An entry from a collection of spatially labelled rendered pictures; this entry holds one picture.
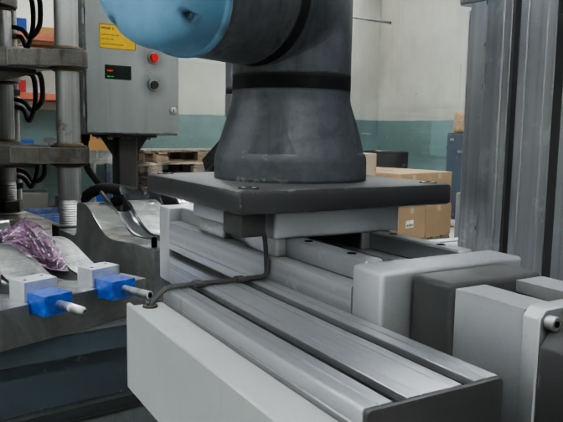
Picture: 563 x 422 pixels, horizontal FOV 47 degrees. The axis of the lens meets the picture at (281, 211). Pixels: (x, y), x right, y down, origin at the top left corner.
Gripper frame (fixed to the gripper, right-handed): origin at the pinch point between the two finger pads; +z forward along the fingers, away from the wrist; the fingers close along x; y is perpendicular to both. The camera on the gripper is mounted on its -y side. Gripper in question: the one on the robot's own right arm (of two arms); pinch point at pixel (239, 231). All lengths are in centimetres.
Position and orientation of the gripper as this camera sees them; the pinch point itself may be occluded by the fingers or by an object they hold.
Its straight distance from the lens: 117.0
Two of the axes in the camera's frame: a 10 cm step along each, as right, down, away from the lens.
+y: 5.9, 1.1, -8.0
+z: -0.2, 9.9, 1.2
